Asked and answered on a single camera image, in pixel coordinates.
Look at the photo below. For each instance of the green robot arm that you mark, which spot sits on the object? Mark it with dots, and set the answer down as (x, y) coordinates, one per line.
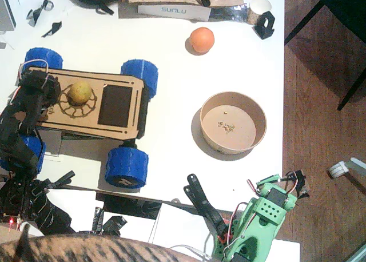
(268, 216)

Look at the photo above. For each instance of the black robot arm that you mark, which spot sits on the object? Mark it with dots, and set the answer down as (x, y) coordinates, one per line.
(17, 147)

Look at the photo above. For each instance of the yellow round fruit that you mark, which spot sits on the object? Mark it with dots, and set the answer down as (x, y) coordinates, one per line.
(79, 93)

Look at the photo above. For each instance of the blue rover wheel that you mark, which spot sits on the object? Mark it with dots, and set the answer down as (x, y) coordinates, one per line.
(44, 59)
(141, 76)
(35, 147)
(127, 167)

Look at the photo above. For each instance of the black plastic scrap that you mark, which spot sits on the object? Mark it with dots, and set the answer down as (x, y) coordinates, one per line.
(53, 29)
(32, 16)

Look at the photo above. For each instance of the brown paper bowl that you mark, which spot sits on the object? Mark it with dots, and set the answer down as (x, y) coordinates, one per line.
(228, 127)

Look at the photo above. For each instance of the black tape piece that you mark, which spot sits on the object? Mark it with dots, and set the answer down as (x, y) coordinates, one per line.
(114, 224)
(98, 220)

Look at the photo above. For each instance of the black table clamp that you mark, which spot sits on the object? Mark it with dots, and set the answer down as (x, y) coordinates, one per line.
(61, 179)

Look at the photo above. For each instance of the striped brown fabric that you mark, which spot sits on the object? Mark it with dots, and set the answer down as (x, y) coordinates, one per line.
(85, 249)

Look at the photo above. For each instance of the white SUNLU box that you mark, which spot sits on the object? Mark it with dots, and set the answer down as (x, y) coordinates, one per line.
(154, 13)

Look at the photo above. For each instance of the white bar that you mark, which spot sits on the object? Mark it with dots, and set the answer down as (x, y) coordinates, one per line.
(358, 162)

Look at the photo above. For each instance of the orange fruit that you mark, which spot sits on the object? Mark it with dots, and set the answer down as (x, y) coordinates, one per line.
(202, 40)

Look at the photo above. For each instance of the black printed holder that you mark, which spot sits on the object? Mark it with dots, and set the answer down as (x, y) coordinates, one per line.
(261, 27)

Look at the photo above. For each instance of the shiny blue foil bag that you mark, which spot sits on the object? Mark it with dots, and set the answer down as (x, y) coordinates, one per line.
(228, 14)

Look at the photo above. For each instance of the paper cup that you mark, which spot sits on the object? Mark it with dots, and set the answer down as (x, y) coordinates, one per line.
(258, 8)

